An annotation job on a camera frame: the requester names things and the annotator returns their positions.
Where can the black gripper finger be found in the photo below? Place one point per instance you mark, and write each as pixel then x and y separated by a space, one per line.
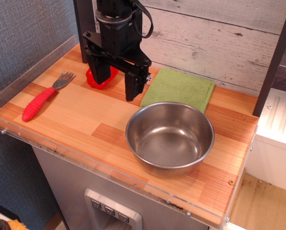
pixel 99 68
pixel 134 85

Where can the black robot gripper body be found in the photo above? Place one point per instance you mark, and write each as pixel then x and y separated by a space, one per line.
pixel 118 43

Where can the red toy bell pepper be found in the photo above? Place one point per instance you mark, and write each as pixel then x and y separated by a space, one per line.
pixel 91 82

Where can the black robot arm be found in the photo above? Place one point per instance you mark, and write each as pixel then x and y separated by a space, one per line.
pixel 119 8

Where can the green cloth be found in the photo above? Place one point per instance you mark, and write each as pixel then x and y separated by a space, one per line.
pixel 173 86

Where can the stainless steel bowl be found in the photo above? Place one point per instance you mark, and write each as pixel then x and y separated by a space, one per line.
pixel 170 139

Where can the grey toy fridge cabinet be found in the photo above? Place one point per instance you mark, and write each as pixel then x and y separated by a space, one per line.
pixel 69 180

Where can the silver dispenser button panel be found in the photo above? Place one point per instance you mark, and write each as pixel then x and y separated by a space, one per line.
pixel 108 214

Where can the clear acrylic table guard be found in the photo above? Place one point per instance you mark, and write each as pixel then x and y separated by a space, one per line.
pixel 100 146

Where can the orange and black object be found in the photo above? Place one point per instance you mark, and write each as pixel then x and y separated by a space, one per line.
pixel 12 225

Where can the dark left shelf post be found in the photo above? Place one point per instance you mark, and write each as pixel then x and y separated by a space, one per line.
pixel 85 20

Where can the dark shelf post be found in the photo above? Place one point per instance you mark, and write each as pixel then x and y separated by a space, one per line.
pixel 85 20
pixel 272 70

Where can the fork with red handle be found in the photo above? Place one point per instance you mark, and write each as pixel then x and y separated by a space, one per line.
pixel 36 104

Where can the dark right shelf post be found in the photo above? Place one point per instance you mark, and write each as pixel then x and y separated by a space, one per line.
pixel 272 70

